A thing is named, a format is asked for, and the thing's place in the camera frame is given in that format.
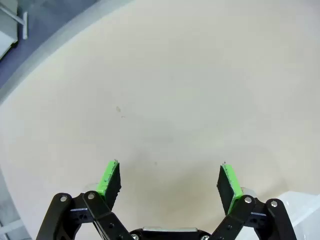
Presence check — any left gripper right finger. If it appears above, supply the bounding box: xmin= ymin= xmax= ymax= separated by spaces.
xmin=209 ymin=161 xmax=298 ymax=240

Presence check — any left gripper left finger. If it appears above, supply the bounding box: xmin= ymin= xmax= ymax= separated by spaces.
xmin=36 ymin=159 xmax=131 ymax=240

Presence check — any white desk leg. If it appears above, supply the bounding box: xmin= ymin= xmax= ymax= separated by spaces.
xmin=14 ymin=11 xmax=29 ymax=40

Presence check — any white storage cabinet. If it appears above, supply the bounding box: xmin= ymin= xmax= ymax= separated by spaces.
xmin=0 ymin=0 xmax=24 ymax=61

